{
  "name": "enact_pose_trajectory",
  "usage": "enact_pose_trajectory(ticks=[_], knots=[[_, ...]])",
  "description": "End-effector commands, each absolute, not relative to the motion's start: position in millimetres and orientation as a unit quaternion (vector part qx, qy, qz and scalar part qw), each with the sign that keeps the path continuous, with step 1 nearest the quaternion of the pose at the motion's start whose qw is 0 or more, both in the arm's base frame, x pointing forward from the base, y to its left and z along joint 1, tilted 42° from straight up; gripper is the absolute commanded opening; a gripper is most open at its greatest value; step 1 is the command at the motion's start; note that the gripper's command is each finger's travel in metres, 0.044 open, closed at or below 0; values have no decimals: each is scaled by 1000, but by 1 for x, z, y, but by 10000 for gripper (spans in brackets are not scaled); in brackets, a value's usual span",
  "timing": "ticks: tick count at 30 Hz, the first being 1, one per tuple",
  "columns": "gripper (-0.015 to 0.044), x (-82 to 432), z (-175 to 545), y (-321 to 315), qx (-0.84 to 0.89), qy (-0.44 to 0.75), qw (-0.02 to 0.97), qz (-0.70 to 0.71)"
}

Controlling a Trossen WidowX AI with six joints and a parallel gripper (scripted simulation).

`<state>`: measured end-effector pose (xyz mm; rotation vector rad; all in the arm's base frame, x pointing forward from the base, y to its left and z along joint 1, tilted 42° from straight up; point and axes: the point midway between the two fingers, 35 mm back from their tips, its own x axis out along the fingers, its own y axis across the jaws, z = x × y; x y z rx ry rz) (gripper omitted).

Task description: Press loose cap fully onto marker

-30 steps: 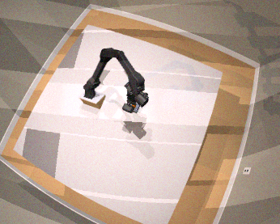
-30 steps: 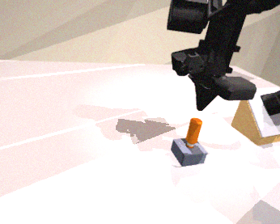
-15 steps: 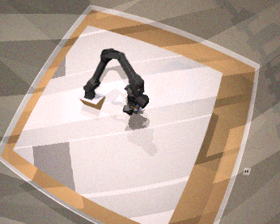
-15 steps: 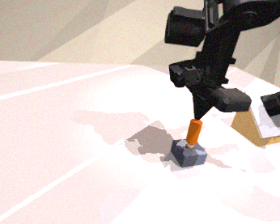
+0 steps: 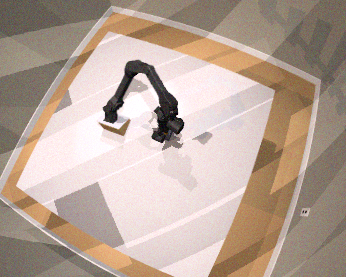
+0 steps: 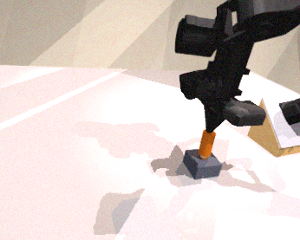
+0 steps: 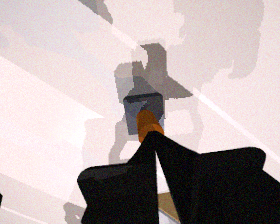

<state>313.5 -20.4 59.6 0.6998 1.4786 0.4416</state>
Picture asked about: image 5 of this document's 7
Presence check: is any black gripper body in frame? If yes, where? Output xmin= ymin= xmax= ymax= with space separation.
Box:
xmin=151 ymin=119 xmax=167 ymax=143

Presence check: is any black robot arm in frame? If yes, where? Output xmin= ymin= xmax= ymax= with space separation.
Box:
xmin=102 ymin=60 xmax=185 ymax=135

